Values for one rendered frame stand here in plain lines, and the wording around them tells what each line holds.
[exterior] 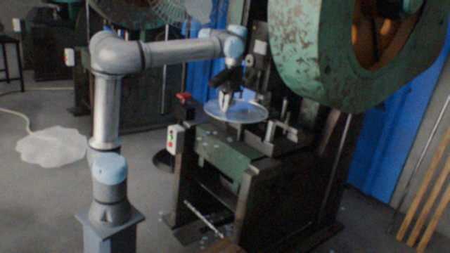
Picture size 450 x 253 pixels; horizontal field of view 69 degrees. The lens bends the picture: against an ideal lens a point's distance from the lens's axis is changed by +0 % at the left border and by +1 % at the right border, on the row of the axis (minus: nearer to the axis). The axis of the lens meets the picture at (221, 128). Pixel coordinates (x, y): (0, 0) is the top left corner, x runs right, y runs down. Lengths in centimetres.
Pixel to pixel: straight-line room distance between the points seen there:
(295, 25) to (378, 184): 186
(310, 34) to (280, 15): 11
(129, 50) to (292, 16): 48
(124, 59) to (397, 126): 192
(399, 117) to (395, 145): 20
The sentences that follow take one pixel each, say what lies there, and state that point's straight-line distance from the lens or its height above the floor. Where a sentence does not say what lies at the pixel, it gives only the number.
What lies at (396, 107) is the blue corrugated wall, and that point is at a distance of 244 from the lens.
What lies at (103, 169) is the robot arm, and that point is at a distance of 117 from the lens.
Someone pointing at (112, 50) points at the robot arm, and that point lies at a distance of 106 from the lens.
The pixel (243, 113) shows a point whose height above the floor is 79.
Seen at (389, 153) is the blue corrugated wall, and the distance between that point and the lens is 255.
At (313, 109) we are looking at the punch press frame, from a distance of 162.
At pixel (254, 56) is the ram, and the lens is 149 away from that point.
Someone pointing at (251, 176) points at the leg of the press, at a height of 62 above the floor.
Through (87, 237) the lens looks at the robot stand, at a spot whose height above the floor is 37.
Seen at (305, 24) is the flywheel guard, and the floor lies 122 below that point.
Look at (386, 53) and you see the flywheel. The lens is 148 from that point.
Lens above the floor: 128
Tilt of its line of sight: 23 degrees down
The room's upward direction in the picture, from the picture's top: 8 degrees clockwise
